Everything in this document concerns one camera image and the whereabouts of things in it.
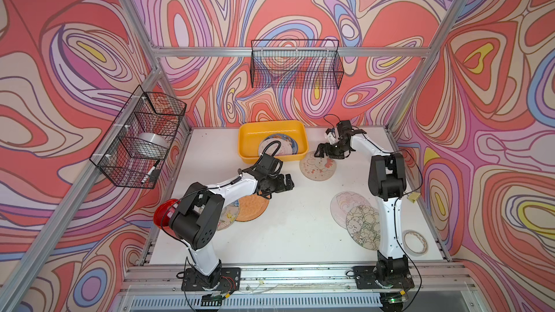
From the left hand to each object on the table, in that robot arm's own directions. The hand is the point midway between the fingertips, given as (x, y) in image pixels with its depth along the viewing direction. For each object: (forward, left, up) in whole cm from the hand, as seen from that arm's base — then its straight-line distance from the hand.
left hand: (288, 188), depth 90 cm
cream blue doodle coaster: (-10, +25, -5) cm, 28 cm away
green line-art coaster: (-14, -30, -6) cm, 34 cm away
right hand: (+18, -18, -4) cm, 26 cm away
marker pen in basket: (-6, +49, +19) cm, 53 cm away
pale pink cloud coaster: (-3, -24, -6) cm, 25 cm away
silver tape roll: (0, +45, +28) cm, 53 cm away
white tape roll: (-21, -47, -4) cm, 52 cm away
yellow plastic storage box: (+37, +20, -5) cm, 43 cm away
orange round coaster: (-6, +16, -6) cm, 18 cm away
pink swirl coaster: (+27, -1, -4) cm, 27 cm away
